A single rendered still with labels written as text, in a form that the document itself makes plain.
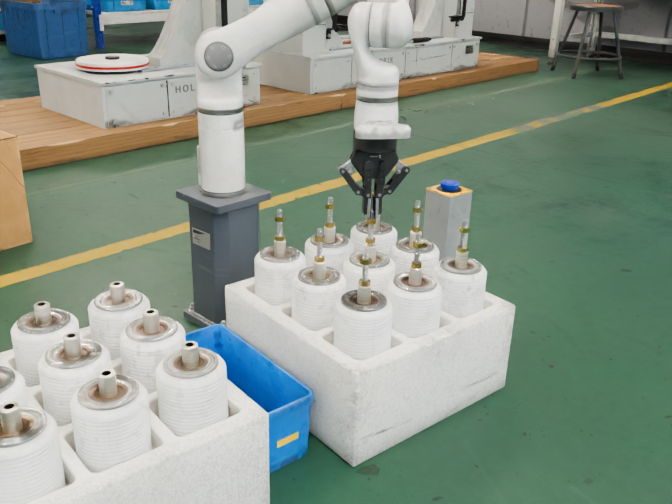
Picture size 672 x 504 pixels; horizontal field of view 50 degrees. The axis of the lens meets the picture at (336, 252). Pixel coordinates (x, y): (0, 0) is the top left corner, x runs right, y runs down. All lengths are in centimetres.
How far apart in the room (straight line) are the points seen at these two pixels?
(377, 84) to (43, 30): 440
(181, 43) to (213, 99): 196
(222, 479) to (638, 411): 80
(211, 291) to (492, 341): 60
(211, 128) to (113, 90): 161
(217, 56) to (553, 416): 91
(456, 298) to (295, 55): 261
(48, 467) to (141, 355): 22
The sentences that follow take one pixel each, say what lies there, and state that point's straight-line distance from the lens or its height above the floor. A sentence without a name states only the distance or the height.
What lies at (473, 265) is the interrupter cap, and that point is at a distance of 135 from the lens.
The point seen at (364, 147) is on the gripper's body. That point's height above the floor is 47.
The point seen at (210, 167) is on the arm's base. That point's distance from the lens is 150.
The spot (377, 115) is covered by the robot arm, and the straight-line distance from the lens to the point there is 122.
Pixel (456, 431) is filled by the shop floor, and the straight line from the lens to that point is 133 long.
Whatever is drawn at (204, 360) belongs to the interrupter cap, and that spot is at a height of 25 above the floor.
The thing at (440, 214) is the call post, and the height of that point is 27.
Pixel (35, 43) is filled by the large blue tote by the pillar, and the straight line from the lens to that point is 552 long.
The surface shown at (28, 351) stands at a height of 23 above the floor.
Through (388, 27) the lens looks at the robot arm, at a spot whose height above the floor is 67.
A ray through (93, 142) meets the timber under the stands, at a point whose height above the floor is 6.
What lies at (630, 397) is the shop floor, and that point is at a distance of 153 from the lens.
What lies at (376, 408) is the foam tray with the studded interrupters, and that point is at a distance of 120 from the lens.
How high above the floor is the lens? 79
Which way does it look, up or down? 23 degrees down
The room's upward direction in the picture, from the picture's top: 2 degrees clockwise
